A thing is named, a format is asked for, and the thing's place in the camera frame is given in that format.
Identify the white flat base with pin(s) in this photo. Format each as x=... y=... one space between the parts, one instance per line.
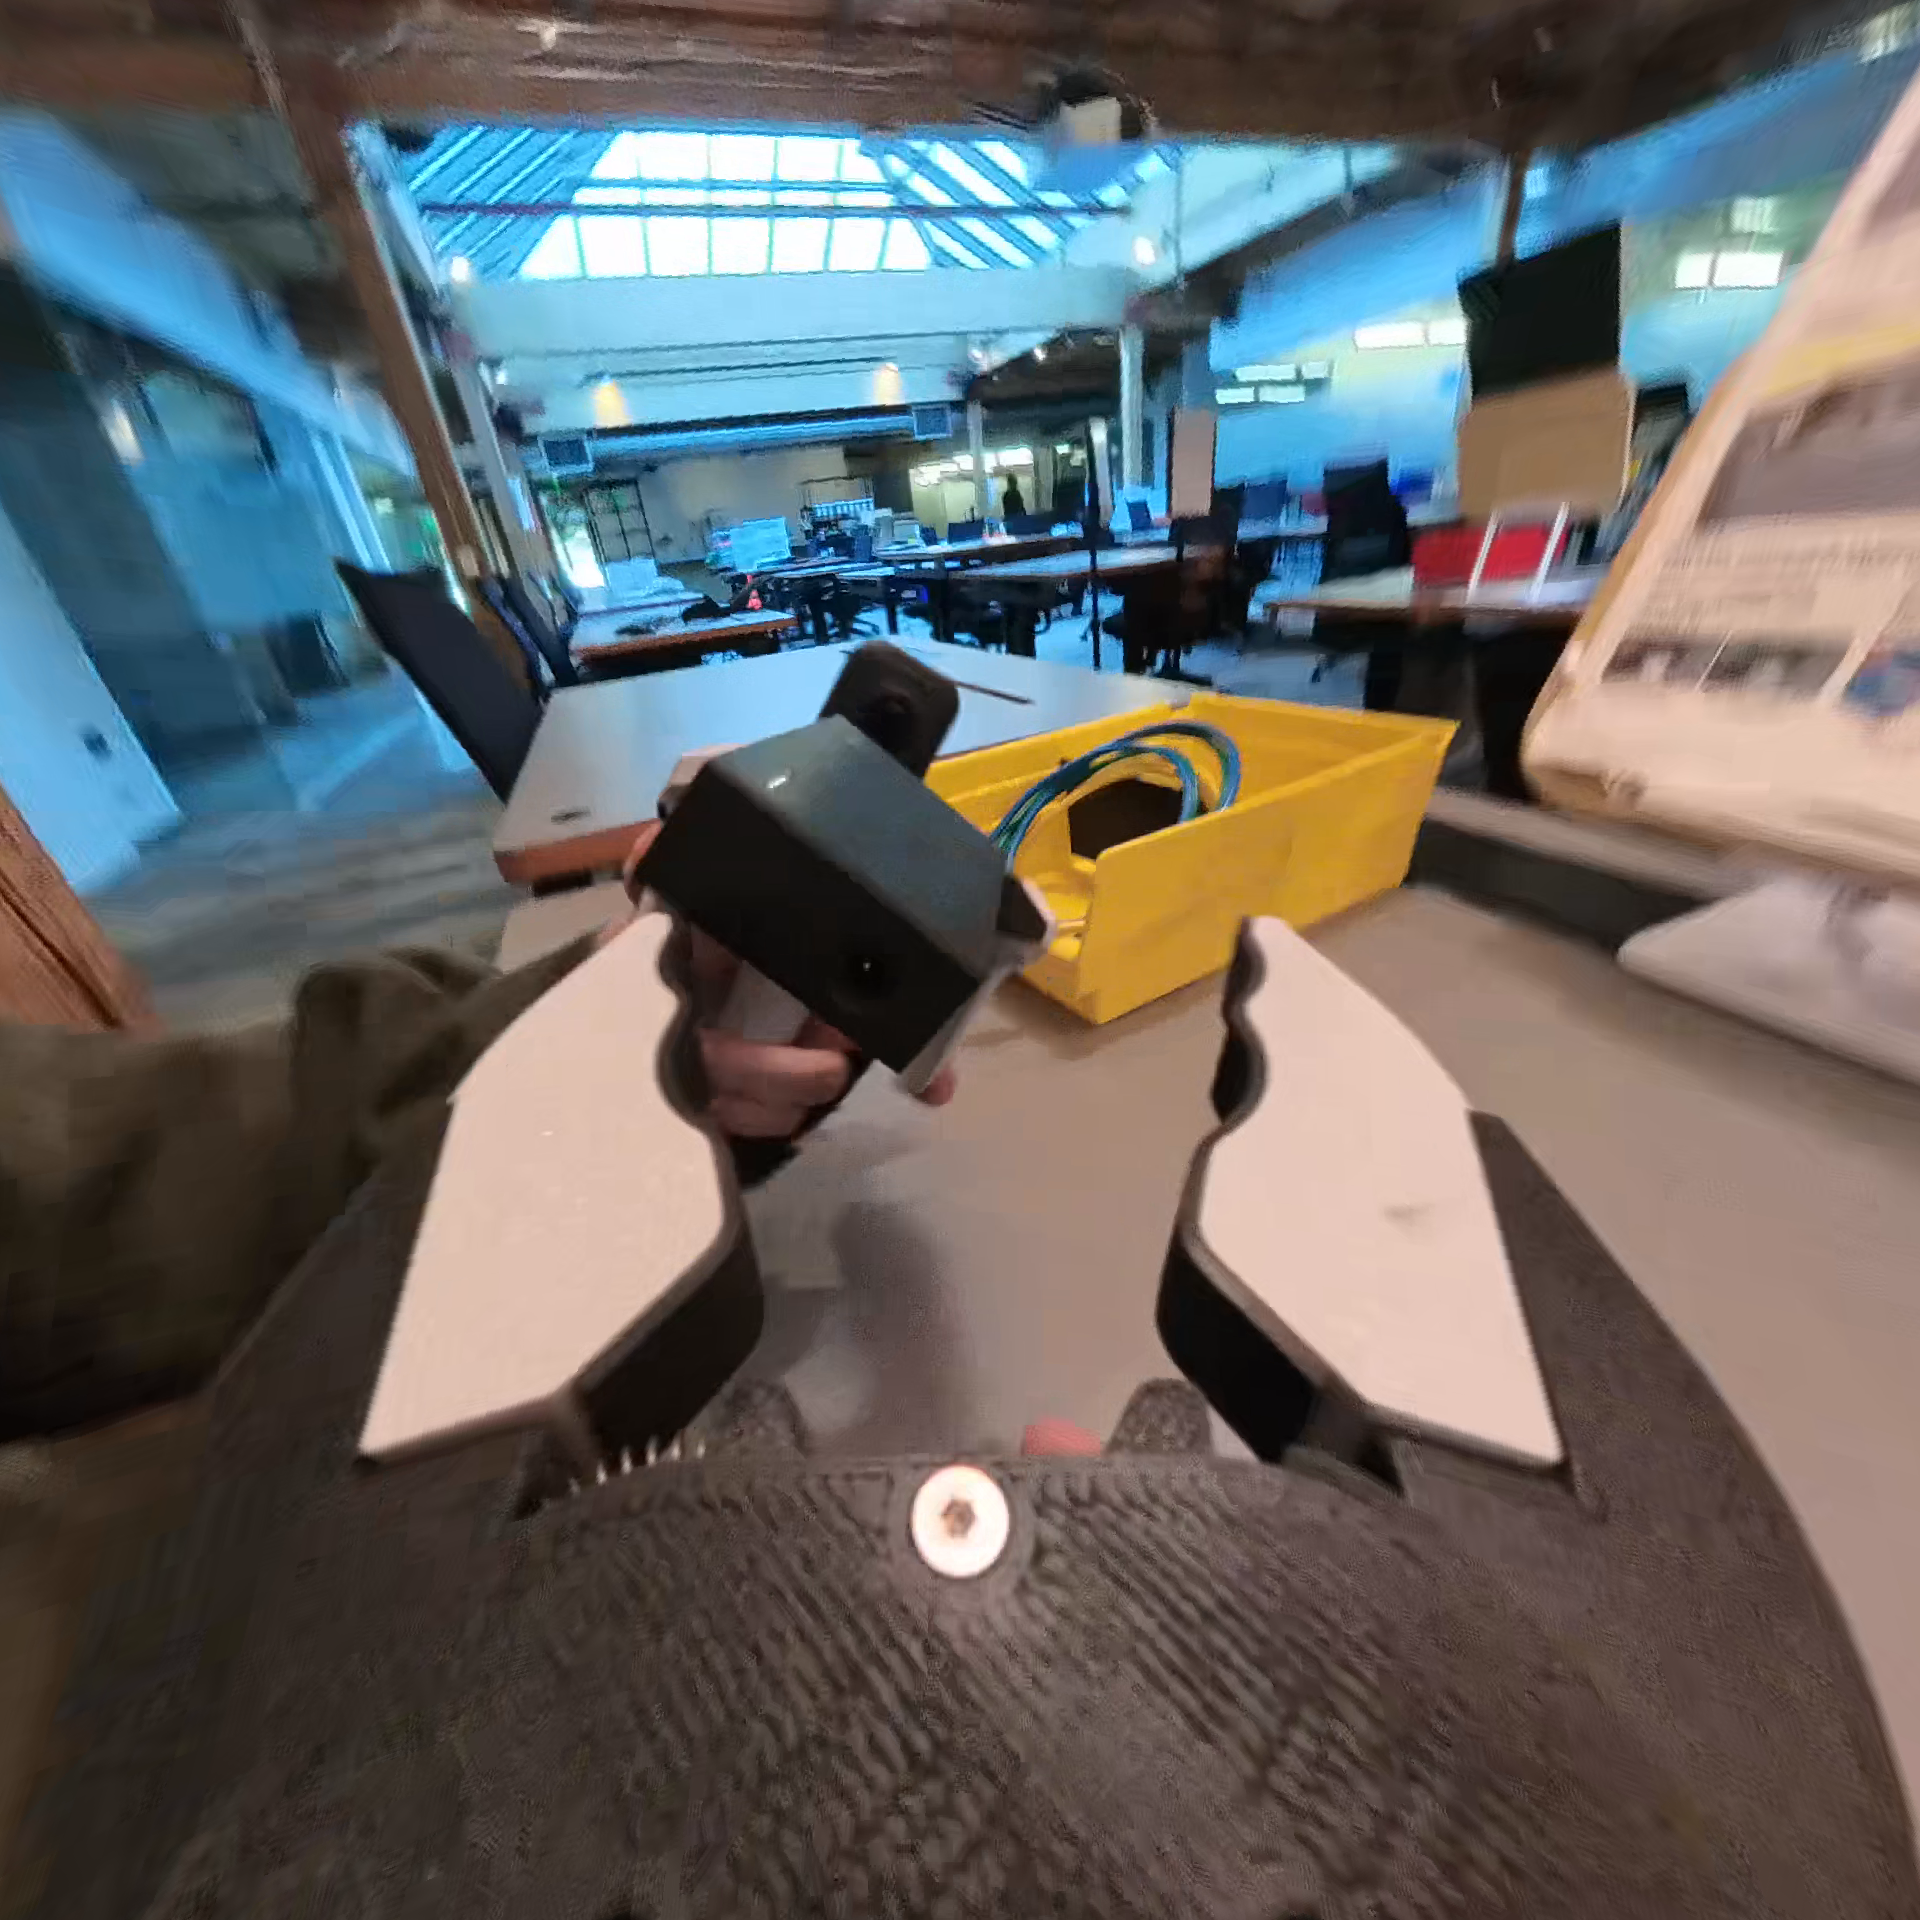
x=1785 y=962

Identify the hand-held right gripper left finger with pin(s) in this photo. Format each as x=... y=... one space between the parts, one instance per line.
x=556 y=1202

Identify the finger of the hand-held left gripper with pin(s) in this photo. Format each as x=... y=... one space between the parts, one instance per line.
x=945 y=1044
x=1024 y=916

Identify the person's left hand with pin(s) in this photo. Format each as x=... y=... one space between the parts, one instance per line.
x=763 y=1084

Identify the long wooden desk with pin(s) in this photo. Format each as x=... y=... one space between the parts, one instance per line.
x=1080 y=571

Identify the printed newspaper sheet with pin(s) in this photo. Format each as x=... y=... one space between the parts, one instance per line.
x=1756 y=525

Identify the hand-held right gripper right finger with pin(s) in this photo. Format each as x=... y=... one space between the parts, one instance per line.
x=1366 y=1202

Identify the wooden support post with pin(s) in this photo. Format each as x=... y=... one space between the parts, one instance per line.
x=398 y=376

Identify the grey table with wooden edge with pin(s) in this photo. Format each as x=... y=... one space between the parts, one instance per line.
x=675 y=750

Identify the black monitor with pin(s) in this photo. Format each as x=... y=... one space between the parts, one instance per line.
x=1546 y=308

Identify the cardboard box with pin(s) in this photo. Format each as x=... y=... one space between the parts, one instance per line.
x=1546 y=451

